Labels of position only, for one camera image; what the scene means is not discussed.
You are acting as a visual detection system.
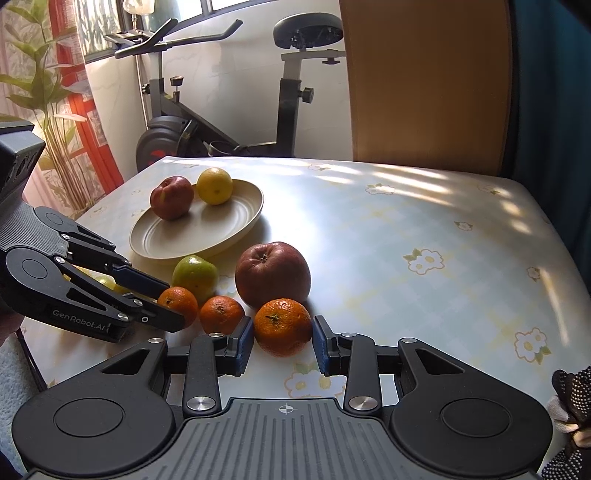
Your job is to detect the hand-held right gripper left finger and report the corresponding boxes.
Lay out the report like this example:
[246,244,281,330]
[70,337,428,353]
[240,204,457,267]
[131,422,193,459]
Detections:
[99,318,256,418]

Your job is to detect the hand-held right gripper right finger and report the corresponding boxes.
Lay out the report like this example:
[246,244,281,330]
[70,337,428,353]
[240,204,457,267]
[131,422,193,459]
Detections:
[313,315,467,415]

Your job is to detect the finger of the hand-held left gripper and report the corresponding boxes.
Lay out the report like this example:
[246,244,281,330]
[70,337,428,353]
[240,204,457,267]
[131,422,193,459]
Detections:
[34,207,170,297]
[54,257,186,334]

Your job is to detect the orange mandarin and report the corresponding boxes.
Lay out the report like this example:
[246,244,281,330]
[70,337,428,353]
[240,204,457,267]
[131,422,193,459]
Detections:
[157,286,199,329]
[253,298,313,357]
[199,295,246,335]

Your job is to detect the yellow-green round fruit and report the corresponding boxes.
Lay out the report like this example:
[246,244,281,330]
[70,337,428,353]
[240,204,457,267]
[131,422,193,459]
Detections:
[90,273,134,296]

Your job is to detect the green apple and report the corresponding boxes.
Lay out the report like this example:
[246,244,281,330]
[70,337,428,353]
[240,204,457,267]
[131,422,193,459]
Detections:
[172,255,219,305]

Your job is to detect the large wrinkled red apple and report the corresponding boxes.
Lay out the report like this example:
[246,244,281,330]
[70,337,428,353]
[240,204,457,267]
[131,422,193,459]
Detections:
[235,241,311,309]

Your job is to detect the beige round plate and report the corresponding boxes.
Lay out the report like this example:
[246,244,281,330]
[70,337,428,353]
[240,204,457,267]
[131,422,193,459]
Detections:
[129,178,265,260]

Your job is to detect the small shiny red apple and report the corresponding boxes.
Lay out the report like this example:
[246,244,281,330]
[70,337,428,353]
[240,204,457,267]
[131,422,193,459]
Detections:
[150,175,195,221]

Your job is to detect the yellow orange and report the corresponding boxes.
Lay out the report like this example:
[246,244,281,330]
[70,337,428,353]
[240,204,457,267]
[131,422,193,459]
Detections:
[197,167,234,206]

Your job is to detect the person's right hand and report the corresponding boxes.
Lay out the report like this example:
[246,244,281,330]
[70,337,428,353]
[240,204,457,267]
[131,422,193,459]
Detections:
[541,367,591,480]

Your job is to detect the white fluffy rug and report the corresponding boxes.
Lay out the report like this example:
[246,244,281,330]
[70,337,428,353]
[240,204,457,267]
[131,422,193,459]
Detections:
[0,342,44,467]

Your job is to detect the black exercise bike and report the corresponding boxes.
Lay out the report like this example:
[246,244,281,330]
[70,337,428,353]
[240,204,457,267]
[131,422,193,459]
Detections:
[102,13,347,171]

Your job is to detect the window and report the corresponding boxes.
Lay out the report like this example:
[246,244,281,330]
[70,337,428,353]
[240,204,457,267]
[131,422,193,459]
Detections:
[76,0,278,61]

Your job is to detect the wooden chair back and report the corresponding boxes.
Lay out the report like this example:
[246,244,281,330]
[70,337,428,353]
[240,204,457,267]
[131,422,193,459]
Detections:
[339,0,515,178]

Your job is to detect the dark blue curtain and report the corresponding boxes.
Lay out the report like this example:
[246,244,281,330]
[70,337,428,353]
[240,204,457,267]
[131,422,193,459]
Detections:
[501,0,591,296]

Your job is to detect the plant printed wall cloth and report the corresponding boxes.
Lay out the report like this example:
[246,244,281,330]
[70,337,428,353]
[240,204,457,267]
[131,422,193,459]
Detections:
[0,0,125,222]

